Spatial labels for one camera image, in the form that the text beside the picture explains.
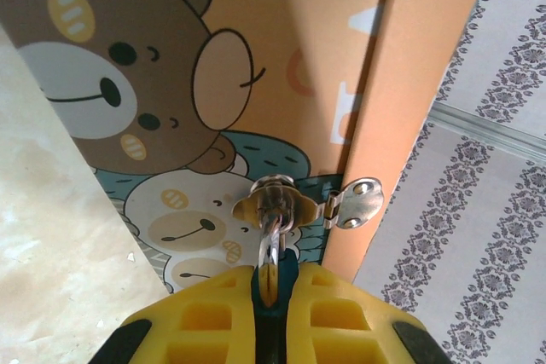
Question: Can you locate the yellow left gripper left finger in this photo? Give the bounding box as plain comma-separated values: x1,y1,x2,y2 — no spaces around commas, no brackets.
87,264,259,364

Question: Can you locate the teal padlock with silver shackle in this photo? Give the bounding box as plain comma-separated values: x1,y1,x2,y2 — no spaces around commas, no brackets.
250,210,300,364

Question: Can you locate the orange bear print box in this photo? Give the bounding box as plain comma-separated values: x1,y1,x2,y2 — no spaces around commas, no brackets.
0,0,498,292

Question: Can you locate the aluminium corner post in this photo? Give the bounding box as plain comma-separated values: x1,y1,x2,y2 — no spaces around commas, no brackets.
428,101,546,159

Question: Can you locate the silver metal hasp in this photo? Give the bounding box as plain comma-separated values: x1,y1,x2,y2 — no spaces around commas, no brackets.
232,170,386,233

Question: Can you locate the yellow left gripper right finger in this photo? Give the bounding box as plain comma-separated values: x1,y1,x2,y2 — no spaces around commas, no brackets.
283,262,449,364

